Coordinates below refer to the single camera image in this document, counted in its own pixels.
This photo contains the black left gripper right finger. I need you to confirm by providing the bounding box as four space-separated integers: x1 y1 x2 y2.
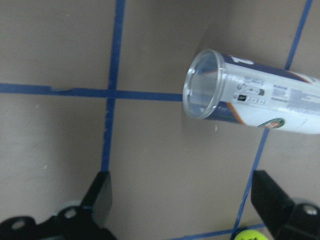
251 170 295 238

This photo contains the tennis ball far left corner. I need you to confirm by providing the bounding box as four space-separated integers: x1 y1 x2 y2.
234 229 269 240

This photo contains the clear tennis ball can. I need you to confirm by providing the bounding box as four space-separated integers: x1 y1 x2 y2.
182 49 320 135

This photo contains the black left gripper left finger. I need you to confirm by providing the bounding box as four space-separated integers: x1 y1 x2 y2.
80 171 112 227

